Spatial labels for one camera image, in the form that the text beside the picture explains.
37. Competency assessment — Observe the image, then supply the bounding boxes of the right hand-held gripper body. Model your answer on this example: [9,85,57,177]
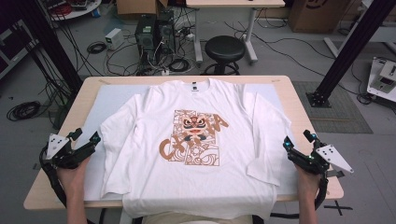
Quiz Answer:
[290,139,355,175]

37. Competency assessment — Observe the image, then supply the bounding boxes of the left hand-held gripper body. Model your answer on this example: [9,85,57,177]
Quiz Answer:
[40,133,86,171]

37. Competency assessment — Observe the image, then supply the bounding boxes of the white long-sleeve printed shirt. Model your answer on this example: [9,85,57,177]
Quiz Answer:
[99,77,292,221]

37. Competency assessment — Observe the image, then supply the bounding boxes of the person's right hand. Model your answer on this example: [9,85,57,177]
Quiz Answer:
[294,164,322,200]

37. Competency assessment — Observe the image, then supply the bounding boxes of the person's left hand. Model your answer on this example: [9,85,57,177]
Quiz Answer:
[57,157,92,194]

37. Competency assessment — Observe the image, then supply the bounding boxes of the grey floor mat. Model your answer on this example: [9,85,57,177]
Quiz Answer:
[292,81,374,134]

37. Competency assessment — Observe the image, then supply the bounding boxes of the light wooden table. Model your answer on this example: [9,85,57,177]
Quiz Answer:
[22,75,345,211]

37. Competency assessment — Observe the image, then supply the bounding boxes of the pale blue foam mat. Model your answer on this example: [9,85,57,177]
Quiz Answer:
[81,83,302,203]

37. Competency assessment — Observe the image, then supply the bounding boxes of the black tape cross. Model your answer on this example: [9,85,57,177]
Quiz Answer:
[323,200,354,217]

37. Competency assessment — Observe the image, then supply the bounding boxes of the white machine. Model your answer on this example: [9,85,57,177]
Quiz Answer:
[366,56,396,104]

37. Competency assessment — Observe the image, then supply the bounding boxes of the white box device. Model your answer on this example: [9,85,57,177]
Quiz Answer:
[105,27,125,50]

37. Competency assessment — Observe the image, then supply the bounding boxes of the grey shelf unit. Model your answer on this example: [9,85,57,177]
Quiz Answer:
[0,19,40,80]

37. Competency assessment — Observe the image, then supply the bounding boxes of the black round stool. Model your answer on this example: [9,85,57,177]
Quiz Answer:
[200,35,247,77]

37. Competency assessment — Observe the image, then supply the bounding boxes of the black computer tower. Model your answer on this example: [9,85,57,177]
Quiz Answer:
[155,10,177,64]
[134,14,158,74]

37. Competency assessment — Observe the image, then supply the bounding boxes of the large cardboard box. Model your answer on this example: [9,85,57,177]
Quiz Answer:
[288,0,351,35]

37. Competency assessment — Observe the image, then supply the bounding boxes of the person's beige trousers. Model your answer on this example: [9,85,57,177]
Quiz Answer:
[141,212,254,224]

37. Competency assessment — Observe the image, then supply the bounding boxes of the round white table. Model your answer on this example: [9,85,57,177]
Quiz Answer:
[40,0,103,22]

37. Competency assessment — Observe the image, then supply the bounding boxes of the small cardboard box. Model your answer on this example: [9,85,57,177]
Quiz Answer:
[116,0,169,21]

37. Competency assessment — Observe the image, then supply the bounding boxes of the white-legged wooden desk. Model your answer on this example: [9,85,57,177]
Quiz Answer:
[185,0,286,65]

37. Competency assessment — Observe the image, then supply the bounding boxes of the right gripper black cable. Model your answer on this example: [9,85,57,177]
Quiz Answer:
[270,172,330,219]

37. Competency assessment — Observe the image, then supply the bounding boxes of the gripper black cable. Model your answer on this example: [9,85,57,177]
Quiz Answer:
[270,172,330,219]
[38,148,68,209]

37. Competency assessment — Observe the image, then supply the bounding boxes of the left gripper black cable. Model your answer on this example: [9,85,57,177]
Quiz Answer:
[38,148,68,209]

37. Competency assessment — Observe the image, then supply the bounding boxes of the large coiled black cable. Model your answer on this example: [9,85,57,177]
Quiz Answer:
[6,100,42,122]

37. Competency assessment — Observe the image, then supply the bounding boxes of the long black floor cable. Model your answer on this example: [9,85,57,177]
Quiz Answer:
[223,21,372,105]

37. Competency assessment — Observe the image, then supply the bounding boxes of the small coiled black cable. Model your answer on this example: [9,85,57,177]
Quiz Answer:
[86,41,107,55]

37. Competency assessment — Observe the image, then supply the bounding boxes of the tangle of floor cables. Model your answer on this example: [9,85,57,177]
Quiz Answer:
[106,8,200,77]

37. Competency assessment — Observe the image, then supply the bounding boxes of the black metal post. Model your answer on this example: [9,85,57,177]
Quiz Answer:
[306,0,396,108]
[18,0,84,94]

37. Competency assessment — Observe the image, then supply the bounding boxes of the white metal frame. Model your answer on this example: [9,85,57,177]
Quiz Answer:
[323,0,396,59]

